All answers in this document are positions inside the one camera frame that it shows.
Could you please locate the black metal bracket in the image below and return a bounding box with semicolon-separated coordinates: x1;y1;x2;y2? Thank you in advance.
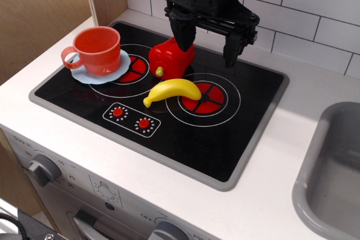
17;209;66;240

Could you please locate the grey oven door handle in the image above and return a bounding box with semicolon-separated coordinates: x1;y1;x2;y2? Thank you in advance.
73;210;118;239

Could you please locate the grey toy sink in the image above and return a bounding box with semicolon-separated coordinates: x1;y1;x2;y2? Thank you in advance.
292;102;359;239

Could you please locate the red toy bell pepper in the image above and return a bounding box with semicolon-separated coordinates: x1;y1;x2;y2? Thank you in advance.
148;37;195;80

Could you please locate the black toy stovetop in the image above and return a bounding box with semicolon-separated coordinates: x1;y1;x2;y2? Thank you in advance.
29;21;289;191

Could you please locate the grey timer knob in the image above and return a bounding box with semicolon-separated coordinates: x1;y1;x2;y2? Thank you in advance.
28;155;61;187

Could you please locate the yellow toy banana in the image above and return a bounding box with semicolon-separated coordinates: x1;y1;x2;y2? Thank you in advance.
143;79;202;108

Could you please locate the wooden side panel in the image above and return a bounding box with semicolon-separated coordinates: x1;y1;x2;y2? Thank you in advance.
1;0;128;83

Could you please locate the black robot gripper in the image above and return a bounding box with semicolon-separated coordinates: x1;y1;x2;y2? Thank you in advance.
165;0;260;67

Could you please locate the light blue scalloped plate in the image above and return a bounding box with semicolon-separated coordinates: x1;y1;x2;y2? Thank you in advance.
70;49;131;85

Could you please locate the grey temperature knob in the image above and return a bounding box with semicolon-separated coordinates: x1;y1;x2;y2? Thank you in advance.
148;221;188;240

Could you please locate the red plastic cup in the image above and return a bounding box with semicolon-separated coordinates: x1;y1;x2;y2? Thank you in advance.
61;26;120;76

